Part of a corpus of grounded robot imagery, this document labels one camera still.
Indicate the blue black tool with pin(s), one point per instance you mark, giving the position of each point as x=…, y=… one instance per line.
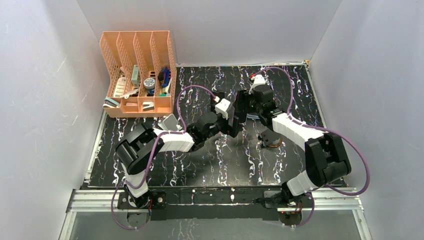
x=164, y=77

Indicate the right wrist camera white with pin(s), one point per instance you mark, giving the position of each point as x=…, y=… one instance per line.
x=258, y=80

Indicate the grey stand on wooden base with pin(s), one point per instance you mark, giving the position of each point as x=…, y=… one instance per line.
x=270, y=139

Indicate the green white box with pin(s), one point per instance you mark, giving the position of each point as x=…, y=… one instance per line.
x=135, y=77

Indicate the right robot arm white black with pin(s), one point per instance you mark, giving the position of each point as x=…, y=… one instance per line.
x=326, y=158

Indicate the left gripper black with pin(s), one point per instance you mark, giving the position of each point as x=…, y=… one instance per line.
x=232, y=130

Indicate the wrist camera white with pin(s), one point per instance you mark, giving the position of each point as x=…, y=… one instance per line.
x=258, y=80
x=224, y=107

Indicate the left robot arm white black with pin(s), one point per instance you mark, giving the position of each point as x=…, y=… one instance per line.
x=137, y=149

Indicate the orange plastic file organizer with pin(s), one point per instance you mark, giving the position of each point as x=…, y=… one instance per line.
x=143, y=73

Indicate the phone with blue case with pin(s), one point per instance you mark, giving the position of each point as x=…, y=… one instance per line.
x=252, y=116

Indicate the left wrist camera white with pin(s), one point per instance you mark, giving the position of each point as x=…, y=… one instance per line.
x=224, y=107

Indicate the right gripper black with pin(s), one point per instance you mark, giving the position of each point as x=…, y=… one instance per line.
x=243, y=95

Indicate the white label tag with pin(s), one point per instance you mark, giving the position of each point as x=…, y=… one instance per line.
x=120, y=86

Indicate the round blue white tape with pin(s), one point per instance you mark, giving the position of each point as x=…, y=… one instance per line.
x=149, y=83

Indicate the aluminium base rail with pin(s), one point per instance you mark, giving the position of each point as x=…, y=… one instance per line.
x=169, y=203

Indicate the white stapler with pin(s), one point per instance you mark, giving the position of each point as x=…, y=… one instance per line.
x=148, y=106

